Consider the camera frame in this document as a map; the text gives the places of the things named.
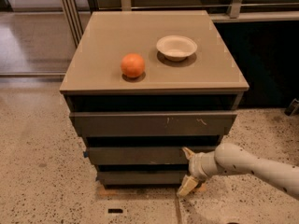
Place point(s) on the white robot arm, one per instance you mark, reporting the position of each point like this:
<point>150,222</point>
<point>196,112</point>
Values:
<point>230,159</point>

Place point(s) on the grey drawer cabinet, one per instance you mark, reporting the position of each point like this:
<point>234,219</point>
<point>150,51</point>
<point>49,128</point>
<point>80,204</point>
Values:
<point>209,80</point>

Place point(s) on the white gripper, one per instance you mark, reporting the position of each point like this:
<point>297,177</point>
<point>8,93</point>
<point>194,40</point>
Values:
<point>195,166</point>

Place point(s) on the orange fruit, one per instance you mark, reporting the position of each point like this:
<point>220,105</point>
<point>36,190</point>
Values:
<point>132,65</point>

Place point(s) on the grey drawer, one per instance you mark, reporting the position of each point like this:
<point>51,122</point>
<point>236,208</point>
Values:
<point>135,155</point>
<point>121,124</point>
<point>141,178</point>

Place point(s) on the metal railing frame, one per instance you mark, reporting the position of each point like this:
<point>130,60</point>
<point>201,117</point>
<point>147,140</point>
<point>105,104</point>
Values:
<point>232,17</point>

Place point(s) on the white paper bowl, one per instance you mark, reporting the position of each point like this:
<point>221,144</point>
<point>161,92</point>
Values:
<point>176,48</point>

